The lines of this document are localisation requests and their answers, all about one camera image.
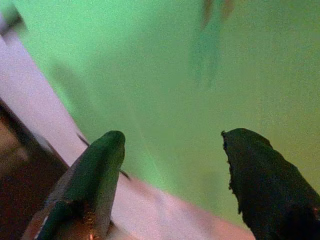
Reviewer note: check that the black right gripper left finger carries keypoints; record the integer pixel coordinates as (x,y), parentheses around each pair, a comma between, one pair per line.
(92,170)

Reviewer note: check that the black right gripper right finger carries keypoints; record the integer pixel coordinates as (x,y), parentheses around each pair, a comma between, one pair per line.
(265,185)

